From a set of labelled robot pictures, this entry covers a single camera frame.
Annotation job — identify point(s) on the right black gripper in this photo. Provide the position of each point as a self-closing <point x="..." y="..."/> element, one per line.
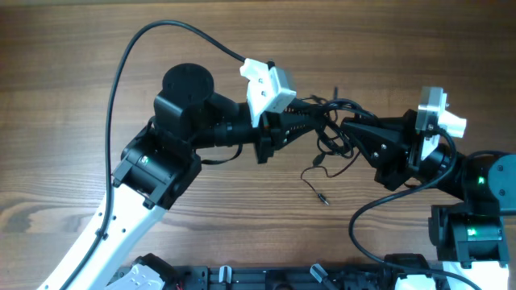
<point x="395" y="150"/>

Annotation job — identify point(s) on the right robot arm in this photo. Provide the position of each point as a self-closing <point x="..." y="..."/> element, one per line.
<point x="469" y="236"/>

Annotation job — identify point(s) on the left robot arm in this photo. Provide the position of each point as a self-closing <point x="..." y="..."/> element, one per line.
<point x="162" y="161"/>

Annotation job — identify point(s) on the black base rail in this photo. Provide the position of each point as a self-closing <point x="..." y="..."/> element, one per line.
<point x="141" y="276"/>

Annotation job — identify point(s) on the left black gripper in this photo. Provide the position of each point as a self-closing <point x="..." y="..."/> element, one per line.
<point x="272" y="129"/>

